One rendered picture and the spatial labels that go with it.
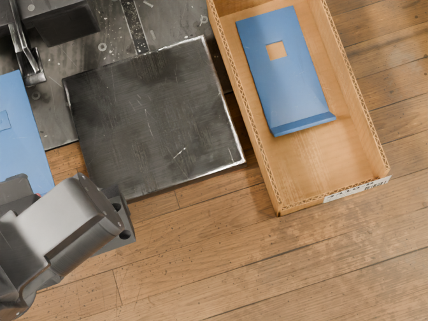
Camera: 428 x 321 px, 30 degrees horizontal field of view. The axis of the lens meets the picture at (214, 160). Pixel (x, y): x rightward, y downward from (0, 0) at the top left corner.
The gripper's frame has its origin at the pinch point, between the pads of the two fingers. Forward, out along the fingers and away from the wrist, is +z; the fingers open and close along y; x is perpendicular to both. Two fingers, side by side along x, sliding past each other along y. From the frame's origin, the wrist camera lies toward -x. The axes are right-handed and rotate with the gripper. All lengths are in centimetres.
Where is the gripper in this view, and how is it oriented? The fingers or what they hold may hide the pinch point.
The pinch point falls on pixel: (19, 208)
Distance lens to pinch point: 80.9
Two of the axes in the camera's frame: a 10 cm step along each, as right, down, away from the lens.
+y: -3.0, -9.1, -2.8
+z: -1.5, -2.5, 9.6
